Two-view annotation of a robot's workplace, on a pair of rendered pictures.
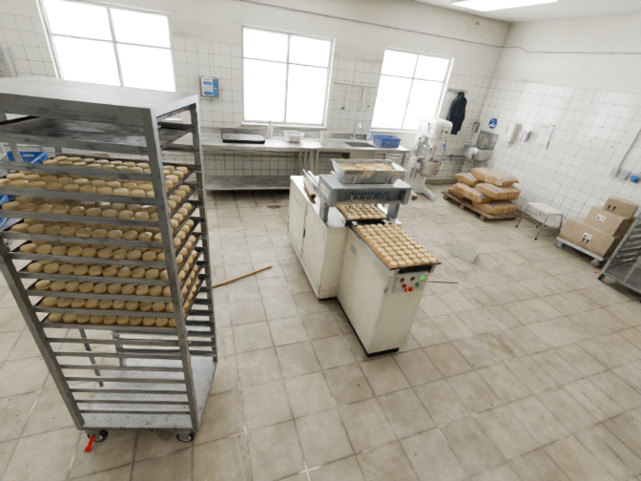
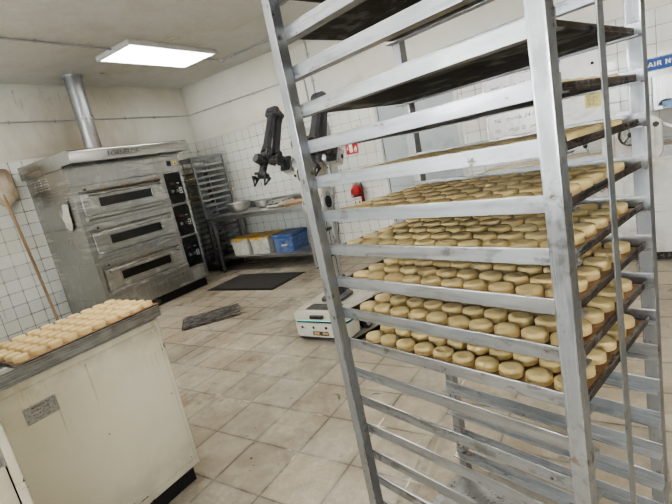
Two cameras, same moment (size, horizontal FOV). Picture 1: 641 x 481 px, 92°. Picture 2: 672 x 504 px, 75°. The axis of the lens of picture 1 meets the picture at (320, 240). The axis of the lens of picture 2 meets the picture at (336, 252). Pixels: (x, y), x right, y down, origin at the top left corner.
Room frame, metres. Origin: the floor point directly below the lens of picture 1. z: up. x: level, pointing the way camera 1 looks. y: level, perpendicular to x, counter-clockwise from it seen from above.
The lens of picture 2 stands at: (2.02, 1.59, 1.37)
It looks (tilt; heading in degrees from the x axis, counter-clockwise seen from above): 12 degrees down; 237
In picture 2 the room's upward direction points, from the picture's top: 12 degrees counter-clockwise
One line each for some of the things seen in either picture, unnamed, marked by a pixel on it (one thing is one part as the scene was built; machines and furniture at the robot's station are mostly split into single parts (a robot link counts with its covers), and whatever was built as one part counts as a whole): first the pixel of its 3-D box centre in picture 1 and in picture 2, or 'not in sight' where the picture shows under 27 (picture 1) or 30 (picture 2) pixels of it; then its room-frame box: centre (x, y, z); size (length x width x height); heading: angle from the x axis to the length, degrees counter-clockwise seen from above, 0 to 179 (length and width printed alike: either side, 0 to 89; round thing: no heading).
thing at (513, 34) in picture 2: (129, 162); (393, 78); (1.37, 0.92, 1.50); 0.64 x 0.03 x 0.03; 96
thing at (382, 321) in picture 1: (376, 286); (89, 433); (2.08, -0.50, 0.45); 0.70 x 0.34 x 0.90; 22
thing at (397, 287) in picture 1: (409, 282); not in sight; (1.75, -0.64, 0.77); 0.24 x 0.04 x 0.14; 112
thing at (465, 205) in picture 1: (478, 205); not in sight; (5.49, -2.81, 0.06); 1.20 x 0.80 x 0.11; 25
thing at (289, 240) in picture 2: not in sight; (291, 239); (-0.91, -4.03, 0.36); 0.47 x 0.38 x 0.26; 24
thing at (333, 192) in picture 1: (361, 199); not in sight; (2.55, -0.31, 1.01); 0.72 x 0.33 x 0.34; 112
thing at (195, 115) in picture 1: (207, 260); (335, 310); (1.43, 0.62, 0.97); 0.03 x 0.03 x 1.70; 6
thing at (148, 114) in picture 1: (179, 317); (433, 261); (0.98, 0.57, 0.97); 0.03 x 0.03 x 1.70; 6
